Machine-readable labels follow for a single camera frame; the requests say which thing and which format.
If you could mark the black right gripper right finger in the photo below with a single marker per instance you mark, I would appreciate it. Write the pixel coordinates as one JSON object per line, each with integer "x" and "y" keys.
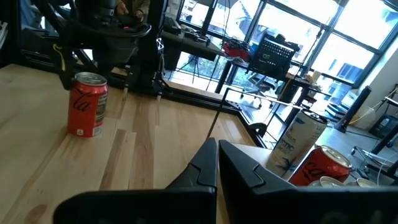
{"x": 242, "y": 180}

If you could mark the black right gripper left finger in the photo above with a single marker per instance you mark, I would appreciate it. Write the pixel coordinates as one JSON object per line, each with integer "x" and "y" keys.
{"x": 199, "y": 174}

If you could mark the slim white beverage can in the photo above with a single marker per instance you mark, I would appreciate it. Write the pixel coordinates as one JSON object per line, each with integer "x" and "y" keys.
{"x": 295, "y": 143}

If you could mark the red cola can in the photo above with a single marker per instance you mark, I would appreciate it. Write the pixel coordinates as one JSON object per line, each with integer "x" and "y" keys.
{"x": 87, "y": 109}
{"x": 320, "y": 166}

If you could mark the whitish standard beverage can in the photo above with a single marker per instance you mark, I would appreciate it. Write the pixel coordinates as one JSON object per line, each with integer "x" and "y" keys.
{"x": 326, "y": 182}

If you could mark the silver beverage can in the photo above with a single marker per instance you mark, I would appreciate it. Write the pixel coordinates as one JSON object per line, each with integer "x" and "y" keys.
{"x": 362, "y": 182}

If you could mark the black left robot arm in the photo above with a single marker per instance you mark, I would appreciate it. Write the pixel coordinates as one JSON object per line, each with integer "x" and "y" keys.
{"x": 150, "y": 46}

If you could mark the black perforated crate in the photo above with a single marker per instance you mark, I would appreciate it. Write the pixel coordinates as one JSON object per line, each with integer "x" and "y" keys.
{"x": 273, "y": 57}

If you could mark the red bag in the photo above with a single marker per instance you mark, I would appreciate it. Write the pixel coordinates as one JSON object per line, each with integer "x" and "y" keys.
{"x": 237, "y": 51}

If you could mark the black desk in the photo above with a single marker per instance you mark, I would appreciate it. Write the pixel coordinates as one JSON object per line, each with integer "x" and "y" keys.
{"x": 186, "y": 42}

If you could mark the black box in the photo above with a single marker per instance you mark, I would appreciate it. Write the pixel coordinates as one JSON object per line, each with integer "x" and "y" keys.
{"x": 385, "y": 126}

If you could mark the person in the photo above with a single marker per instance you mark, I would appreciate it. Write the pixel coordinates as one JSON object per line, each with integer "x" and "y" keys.
{"x": 136, "y": 4}

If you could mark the black aluminium table frame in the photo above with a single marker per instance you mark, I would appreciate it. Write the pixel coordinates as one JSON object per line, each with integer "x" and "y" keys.
{"x": 202, "y": 100}

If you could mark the black cylinder post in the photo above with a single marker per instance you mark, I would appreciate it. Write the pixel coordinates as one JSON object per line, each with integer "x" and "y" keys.
{"x": 354, "y": 107}

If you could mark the black window frame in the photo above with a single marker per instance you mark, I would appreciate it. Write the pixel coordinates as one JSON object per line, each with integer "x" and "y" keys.
{"x": 256, "y": 20}

